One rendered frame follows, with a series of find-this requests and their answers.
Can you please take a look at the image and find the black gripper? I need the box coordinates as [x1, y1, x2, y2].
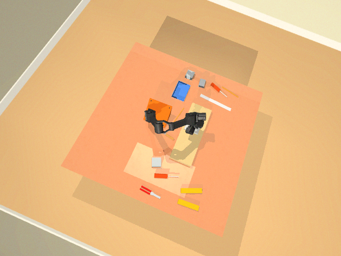
[185, 125, 195, 135]

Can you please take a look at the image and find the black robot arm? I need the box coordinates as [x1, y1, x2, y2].
[144, 108, 206, 134]

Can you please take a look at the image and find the yellow flat bar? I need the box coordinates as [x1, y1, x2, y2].
[181, 188, 202, 193]
[177, 199, 199, 211]

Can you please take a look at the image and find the blue rectangular tray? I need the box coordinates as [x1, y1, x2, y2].
[172, 81, 190, 102]

